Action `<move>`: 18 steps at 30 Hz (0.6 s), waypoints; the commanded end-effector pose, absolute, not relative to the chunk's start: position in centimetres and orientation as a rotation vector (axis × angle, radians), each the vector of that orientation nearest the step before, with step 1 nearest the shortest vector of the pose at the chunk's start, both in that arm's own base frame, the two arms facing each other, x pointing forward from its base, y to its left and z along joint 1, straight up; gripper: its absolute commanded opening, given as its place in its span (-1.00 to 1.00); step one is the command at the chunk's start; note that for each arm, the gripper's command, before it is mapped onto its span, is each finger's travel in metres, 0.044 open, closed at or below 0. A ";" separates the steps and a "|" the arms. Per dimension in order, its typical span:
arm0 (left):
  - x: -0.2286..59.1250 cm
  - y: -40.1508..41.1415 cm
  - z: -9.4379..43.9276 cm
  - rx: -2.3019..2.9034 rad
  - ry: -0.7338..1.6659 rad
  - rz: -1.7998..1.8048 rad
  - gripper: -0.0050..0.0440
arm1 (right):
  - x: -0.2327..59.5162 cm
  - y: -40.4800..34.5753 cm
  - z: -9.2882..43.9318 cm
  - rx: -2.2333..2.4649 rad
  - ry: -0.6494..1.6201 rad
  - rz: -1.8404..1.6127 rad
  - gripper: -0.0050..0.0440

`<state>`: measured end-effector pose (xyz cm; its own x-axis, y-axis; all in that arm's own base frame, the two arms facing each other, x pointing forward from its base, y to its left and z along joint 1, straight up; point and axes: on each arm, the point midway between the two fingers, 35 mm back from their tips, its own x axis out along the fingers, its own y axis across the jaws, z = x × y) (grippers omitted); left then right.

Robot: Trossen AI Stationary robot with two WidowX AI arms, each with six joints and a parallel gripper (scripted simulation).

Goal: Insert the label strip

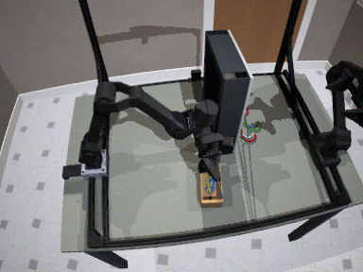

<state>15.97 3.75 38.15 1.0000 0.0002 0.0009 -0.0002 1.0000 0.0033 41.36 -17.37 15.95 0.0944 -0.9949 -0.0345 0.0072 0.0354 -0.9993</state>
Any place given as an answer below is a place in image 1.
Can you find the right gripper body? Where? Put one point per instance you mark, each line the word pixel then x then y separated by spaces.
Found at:
pixel 207 148

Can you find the black metal rack frame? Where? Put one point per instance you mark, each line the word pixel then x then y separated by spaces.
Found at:
pixel 232 92

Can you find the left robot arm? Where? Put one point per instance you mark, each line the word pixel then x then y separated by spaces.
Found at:
pixel 340 137

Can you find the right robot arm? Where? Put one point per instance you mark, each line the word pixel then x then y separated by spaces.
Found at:
pixel 174 122

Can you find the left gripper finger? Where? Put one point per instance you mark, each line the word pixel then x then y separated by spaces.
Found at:
pixel 338 84
pixel 355 114

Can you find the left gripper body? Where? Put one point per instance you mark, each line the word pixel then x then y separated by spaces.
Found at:
pixel 355 92

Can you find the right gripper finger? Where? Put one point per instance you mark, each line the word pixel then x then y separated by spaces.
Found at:
pixel 207 171
pixel 211 162

